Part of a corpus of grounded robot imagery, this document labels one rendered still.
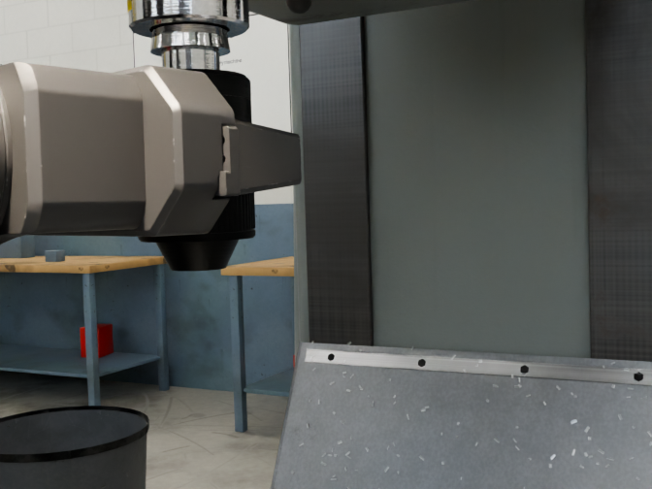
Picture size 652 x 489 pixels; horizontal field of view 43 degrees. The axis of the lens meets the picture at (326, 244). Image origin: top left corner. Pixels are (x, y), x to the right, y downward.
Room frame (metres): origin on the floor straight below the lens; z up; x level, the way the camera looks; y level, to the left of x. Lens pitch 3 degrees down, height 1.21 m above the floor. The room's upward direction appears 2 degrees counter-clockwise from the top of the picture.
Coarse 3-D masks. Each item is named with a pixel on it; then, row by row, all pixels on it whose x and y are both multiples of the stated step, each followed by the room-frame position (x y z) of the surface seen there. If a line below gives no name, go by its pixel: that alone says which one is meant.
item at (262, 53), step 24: (264, 24) 5.20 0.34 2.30; (144, 48) 5.63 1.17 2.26; (240, 48) 5.29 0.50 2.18; (264, 48) 5.21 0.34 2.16; (288, 48) 5.13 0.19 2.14; (240, 72) 5.29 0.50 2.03; (264, 72) 5.21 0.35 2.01; (288, 72) 5.13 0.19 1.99; (264, 96) 5.21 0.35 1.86; (288, 96) 5.13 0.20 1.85; (264, 120) 5.21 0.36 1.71; (288, 120) 5.14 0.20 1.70
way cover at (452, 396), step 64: (320, 384) 0.71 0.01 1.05; (384, 384) 0.68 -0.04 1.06; (448, 384) 0.66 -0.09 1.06; (512, 384) 0.64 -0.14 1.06; (576, 384) 0.62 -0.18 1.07; (640, 384) 0.60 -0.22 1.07; (320, 448) 0.68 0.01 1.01; (384, 448) 0.66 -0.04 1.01; (448, 448) 0.64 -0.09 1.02; (512, 448) 0.62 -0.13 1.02; (576, 448) 0.60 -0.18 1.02; (640, 448) 0.58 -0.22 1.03
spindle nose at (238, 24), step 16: (144, 0) 0.32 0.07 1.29; (160, 0) 0.32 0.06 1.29; (176, 0) 0.32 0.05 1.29; (192, 0) 0.32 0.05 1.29; (208, 0) 0.32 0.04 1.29; (224, 0) 0.32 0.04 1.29; (240, 0) 0.33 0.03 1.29; (128, 16) 0.33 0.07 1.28; (144, 16) 0.32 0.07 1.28; (160, 16) 0.32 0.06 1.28; (176, 16) 0.32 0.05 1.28; (192, 16) 0.32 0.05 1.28; (208, 16) 0.32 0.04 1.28; (224, 16) 0.32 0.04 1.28; (240, 16) 0.33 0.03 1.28; (144, 32) 0.34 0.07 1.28; (240, 32) 0.35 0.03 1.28
